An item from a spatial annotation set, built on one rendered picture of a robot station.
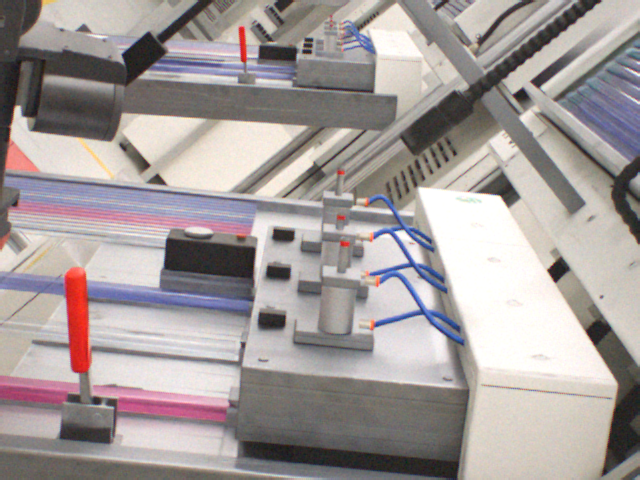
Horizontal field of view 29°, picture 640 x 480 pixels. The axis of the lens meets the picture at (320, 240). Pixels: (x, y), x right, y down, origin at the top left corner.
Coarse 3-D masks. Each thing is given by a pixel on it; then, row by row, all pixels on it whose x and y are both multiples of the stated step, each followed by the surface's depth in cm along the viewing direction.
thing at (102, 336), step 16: (0, 320) 88; (16, 320) 89; (32, 320) 89; (48, 320) 89; (16, 336) 88; (32, 336) 88; (48, 336) 88; (64, 336) 88; (96, 336) 88; (112, 336) 88; (128, 336) 88; (144, 336) 88; (160, 336) 89; (176, 336) 89; (192, 336) 90; (160, 352) 89; (176, 352) 89; (192, 352) 89; (208, 352) 89; (224, 352) 89
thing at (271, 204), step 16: (16, 176) 134; (32, 176) 134; (48, 176) 134; (64, 176) 135; (80, 176) 136; (160, 192) 134; (176, 192) 134; (192, 192) 134; (208, 192) 135; (224, 192) 136; (272, 208) 135; (288, 208) 135; (304, 208) 135; (320, 208) 135; (352, 208) 135; (368, 208) 136
